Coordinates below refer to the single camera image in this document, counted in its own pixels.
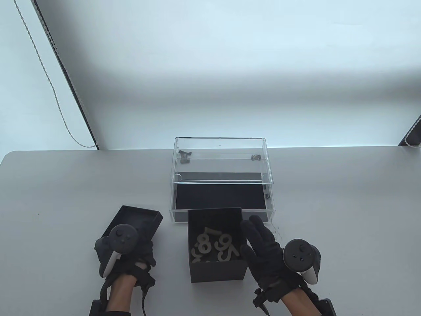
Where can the person's right hand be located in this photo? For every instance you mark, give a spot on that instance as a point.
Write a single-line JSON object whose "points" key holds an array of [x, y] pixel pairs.
{"points": [[263, 256]]}

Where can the person's left hand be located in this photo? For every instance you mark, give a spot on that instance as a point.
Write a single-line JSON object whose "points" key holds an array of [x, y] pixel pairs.
{"points": [[147, 250]]}

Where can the black box lid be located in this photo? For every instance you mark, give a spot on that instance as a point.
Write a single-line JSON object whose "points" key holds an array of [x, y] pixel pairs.
{"points": [[138, 217]]}

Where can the black cube box base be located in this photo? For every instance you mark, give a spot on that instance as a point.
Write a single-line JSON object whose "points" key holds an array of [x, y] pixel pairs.
{"points": [[217, 271]]}

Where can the pile of wooden number blocks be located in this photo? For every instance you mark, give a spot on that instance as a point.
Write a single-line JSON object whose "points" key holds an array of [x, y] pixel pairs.
{"points": [[205, 245]]}

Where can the clear drawer with black liner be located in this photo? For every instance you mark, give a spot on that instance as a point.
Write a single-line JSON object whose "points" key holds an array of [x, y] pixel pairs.
{"points": [[213, 194]]}

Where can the person's right forearm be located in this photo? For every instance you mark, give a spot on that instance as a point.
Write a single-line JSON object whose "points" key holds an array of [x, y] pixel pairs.
{"points": [[301, 304]]}

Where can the person's left forearm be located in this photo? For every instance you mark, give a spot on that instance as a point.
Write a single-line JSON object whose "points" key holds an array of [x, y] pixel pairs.
{"points": [[120, 296]]}

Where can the clear acrylic drawer case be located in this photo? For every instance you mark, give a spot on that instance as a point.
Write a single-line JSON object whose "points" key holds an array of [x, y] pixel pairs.
{"points": [[220, 146]]}

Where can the black and white left controller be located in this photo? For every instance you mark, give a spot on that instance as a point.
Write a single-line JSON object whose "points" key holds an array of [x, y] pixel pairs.
{"points": [[121, 238]]}

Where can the black and white controller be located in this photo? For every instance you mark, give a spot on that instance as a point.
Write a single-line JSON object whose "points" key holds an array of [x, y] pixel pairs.
{"points": [[299, 255], [121, 238]]}

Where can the black and white right controller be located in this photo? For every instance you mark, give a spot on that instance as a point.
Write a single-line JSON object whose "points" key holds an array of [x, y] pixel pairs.
{"points": [[299, 255]]}

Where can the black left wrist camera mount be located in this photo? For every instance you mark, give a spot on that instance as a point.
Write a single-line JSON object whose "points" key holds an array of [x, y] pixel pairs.
{"points": [[98, 307]]}

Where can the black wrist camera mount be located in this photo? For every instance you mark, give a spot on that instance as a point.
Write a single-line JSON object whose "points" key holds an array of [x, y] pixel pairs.
{"points": [[326, 307], [98, 307]]}

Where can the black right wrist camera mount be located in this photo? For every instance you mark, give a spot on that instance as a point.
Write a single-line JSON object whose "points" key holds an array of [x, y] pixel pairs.
{"points": [[326, 307]]}

